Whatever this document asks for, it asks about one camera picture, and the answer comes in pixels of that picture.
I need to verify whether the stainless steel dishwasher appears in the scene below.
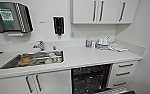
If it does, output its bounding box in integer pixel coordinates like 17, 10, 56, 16
70, 63, 137, 94

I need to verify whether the small blue bottle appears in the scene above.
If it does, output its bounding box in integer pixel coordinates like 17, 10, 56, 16
85, 37, 91, 48

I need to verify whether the small white cup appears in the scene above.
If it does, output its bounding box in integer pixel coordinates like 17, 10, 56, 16
90, 40, 97, 49

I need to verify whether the small chrome sink fitting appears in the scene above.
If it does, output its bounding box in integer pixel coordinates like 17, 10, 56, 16
52, 45, 57, 51

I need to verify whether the white mug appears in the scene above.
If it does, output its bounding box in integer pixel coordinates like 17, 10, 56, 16
48, 54, 63, 64

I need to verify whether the black soap dispenser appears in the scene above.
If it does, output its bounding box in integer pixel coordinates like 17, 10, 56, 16
52, 15, 65, 36

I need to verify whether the white dish stack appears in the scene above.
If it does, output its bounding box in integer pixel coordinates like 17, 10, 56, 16
96, 37, 111, 51

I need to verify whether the white plate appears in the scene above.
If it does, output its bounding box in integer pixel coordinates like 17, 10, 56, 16
45, 57, 64, 65

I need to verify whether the chrome faucet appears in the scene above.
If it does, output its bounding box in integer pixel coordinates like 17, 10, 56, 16
32, 40, 46, 52

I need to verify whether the stainless steel sink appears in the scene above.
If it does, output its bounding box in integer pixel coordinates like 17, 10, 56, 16
0, 50, 65, 70

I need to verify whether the orange stained bowl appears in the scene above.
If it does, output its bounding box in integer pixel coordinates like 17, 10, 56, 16
18, 55, 34, 66

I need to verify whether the white narrow drawer unit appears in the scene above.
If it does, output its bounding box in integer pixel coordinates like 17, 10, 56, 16
108, 60, 139, 89

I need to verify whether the steel paper towel dispenser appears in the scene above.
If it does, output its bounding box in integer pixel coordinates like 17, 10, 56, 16
0, 1, 35, 34

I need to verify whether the white wall cabinet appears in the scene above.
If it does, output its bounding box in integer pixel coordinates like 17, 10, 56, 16
70, 0, 140, 25

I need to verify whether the small wall label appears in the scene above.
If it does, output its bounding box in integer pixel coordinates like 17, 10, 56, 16
39, 20, 47, 25

